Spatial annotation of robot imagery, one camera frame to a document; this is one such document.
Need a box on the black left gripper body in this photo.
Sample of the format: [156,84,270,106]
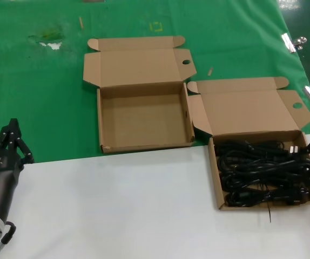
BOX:
[0,147,25,218]

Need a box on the open cardboard mailer box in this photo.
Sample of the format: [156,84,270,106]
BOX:
[186,77,310,210]
[82,36,198,154]

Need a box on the green table cloth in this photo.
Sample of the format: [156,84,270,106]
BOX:
[0,0,310,165]

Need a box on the yellow square tape marking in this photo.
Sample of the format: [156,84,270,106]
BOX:
[149,21,164,32]

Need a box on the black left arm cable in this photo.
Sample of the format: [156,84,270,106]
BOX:
[0,221,17,259]

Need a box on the pile of black power cables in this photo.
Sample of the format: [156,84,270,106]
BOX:
[214,140,310,208]

